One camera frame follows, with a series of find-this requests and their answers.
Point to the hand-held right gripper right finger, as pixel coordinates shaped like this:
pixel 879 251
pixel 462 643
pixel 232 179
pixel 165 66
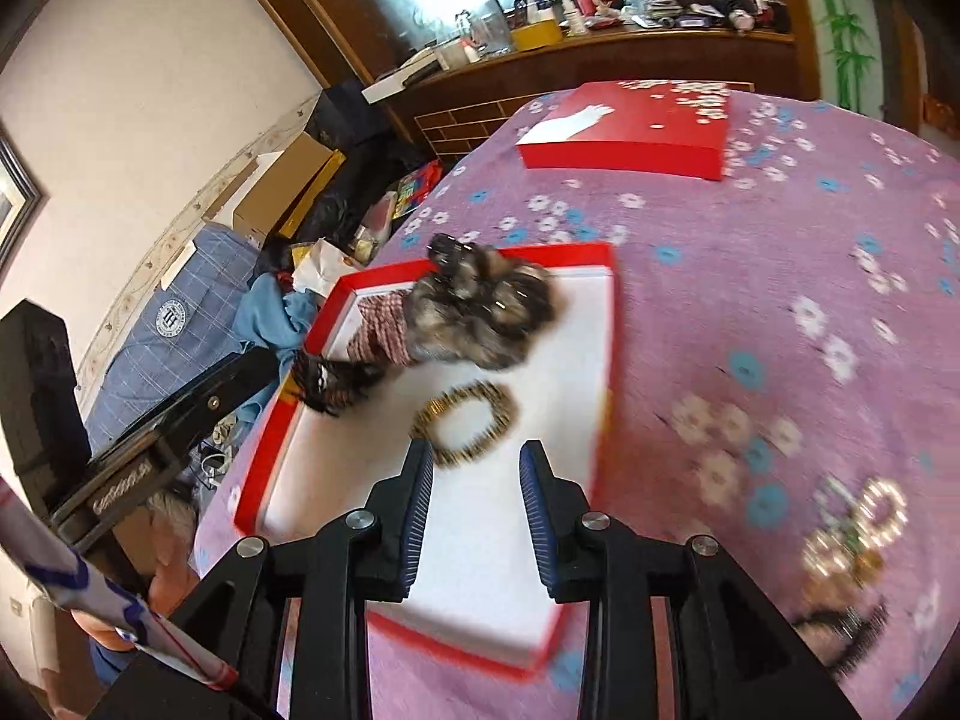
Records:
pixel 536 521

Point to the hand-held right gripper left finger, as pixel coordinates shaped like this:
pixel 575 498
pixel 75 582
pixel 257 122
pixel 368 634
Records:
pixel 418 517

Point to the white bottle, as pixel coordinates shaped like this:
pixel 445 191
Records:
pixel 574 16

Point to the white flat box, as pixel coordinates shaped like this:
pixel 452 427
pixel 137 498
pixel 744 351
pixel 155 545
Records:
pixel 401 79

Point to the framed wall picture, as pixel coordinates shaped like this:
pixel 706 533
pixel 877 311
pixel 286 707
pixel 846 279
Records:
pixel 15 195

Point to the red box lid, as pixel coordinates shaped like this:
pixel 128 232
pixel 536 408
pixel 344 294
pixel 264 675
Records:
pixel 630 131

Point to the yellow box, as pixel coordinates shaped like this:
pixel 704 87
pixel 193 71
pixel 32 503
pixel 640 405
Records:
pixel 536 34

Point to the brown cardboard box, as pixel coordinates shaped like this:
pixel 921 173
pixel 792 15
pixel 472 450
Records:
pixel 289 180

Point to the blue plaid bag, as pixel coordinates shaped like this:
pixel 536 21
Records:
pixel 172 315

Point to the black hair claw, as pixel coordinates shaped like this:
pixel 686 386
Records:
pixel 330 384

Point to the bamboo painted glass panel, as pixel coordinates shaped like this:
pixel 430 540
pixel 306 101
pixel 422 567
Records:
pixel 847 22

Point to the person's left hand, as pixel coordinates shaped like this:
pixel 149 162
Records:
pixel 97 626

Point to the grey brown satin scrunchie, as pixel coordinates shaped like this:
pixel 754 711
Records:
pixel 487 307

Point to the red jewelry box tray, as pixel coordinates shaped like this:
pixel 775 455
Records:
pixel 480 510

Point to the light blue cloth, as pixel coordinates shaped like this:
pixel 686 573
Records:
pixel 277 307

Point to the black bag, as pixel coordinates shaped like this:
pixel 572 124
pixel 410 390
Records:
pixel 349 116

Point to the red plaid scrunchie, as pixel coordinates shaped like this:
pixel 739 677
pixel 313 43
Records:
pixel 379 330

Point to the wooden cabinet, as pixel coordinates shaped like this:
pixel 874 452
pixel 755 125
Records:
pixel 585 67

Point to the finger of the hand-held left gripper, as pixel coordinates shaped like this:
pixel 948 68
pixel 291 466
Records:
pixel 214 397

